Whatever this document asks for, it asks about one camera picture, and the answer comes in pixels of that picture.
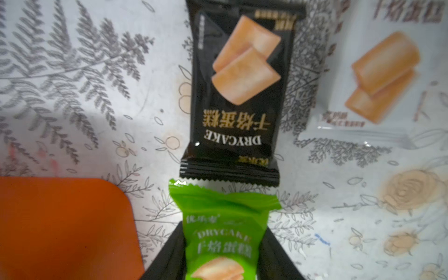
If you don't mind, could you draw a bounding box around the green cookie packet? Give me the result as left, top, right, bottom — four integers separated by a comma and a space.
169, 179, 281, 280

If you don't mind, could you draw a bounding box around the black cookie packet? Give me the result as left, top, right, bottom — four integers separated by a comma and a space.
180, 1, 306, 187

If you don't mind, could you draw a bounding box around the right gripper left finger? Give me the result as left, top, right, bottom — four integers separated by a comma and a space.
140, 222, 186, 280

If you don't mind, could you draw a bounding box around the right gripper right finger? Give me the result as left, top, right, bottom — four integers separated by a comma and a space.
257, 228, 305, 280

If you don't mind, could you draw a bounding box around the white cookie packet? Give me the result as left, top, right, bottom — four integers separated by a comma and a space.
298, 1, 448, 149

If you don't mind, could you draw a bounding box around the orange storage box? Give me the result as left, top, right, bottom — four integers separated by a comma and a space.
1, 177, 145, 280

